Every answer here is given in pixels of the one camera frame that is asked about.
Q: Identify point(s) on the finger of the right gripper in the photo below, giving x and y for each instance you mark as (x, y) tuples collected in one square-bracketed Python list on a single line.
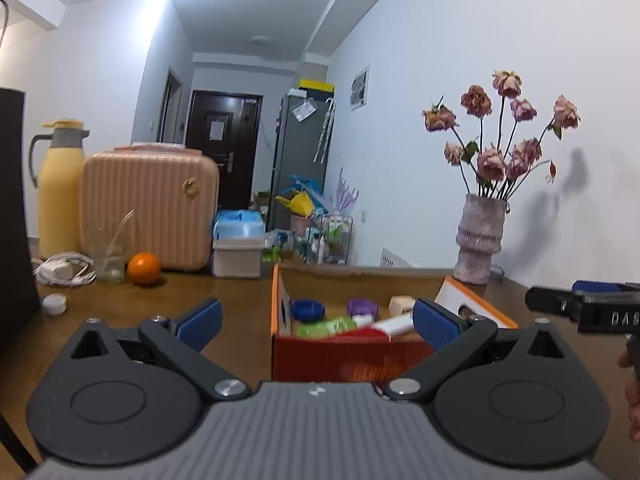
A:
[(593, 287)]

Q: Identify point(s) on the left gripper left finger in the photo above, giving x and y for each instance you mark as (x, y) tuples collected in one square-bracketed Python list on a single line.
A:
[(178, 343)]

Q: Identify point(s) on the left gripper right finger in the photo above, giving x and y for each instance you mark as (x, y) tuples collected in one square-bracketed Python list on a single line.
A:
[(455, 342)]

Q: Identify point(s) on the person's right hand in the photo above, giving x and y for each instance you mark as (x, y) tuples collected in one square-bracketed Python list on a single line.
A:
[(632, 396)]

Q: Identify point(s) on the white long tube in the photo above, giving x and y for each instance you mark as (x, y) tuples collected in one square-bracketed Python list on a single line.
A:
[(395, 326)]

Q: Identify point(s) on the beige small box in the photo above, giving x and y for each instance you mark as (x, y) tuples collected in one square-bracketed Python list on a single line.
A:
[(400, 305)]

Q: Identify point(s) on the orange fruit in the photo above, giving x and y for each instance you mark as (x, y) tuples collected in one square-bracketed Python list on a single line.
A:
[(143, 269)]

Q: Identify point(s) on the red lid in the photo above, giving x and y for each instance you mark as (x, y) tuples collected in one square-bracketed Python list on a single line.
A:
[(368, 334)]

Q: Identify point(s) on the beige tissue box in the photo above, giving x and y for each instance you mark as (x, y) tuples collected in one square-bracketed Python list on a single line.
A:
[(237, 257)]

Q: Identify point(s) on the purple round lid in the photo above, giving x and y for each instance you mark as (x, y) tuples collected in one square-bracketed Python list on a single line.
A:
[(362, 306)]

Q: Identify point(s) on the pink textured vase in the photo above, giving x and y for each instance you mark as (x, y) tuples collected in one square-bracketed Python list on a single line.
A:
[(479, 238)]

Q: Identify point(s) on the orange cardboard box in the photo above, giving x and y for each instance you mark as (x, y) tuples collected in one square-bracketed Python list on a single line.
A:
[(295, 359)]

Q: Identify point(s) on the blue round lid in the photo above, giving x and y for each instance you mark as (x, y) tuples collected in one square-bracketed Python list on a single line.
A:
[(307, 311)]

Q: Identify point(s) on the blue tissue pack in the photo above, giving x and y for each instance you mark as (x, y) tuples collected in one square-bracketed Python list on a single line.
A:
[(238, 224)]

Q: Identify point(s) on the clear drinking glass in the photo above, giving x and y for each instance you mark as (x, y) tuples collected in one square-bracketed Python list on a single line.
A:
[(107, 249)]

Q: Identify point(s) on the small white cap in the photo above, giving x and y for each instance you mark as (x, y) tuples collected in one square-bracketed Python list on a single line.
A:
[(54, 305)]

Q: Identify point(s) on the green transparent bottle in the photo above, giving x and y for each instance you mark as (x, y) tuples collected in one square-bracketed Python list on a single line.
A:
[(326, 328)]

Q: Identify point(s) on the dried pink rose bouquet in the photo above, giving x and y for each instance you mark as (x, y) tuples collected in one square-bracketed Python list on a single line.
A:
[(494, 164)]

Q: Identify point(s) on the pink ribbed suitcase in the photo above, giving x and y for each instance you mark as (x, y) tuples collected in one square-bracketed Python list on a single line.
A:
[(171, 192)]

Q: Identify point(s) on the black monitor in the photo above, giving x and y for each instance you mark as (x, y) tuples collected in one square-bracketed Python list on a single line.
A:
[(19, 296)]

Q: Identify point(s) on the purple coral decoration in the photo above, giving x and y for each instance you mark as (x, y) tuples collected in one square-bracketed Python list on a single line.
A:
[(345, 197)]

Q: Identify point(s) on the yellow watering can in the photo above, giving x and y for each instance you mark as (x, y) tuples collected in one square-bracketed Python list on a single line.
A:
[(300, 204)]

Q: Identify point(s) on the yellow thermos jug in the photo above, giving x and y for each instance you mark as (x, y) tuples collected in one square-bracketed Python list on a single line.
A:
[(58, 186)]

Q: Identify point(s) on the dark brown entrance door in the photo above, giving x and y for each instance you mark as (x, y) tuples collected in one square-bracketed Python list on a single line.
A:
[(224, 127)]

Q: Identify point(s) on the grey refrigerator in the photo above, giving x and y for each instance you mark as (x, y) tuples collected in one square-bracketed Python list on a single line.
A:
[(298, 132)]

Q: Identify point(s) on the yellow box on fridge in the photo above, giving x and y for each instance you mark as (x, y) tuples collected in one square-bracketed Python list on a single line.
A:
[(310, 84)]

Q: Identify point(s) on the metal wire trolley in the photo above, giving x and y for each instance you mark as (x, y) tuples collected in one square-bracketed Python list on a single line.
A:
[(327, 240)]

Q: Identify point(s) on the white wall panel box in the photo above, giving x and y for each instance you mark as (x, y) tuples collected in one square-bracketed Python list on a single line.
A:
[(359, 89)]

